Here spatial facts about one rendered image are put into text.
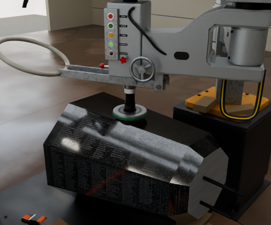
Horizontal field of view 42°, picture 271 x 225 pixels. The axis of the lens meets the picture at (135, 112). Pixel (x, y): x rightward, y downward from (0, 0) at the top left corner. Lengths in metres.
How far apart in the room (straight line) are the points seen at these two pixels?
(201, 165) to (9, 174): 1.95
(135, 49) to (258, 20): 0.65
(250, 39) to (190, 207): 0.95
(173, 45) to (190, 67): 0.15
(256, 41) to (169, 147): 0.72
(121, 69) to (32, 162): 1.73
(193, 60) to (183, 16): 7.23
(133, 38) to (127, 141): 0.61
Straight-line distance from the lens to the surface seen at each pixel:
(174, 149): 1.98
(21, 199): 3.01
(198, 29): 1.92
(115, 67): 2.07
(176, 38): 1.95
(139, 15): 1.97
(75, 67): 2.35
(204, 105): 2.51
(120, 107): 2.29
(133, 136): 2.13
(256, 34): 1.93
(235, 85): 2.66
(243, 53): 1.94
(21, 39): 2.60
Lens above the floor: 1.74
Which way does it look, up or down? 23 degrees down
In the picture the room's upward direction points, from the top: straight up
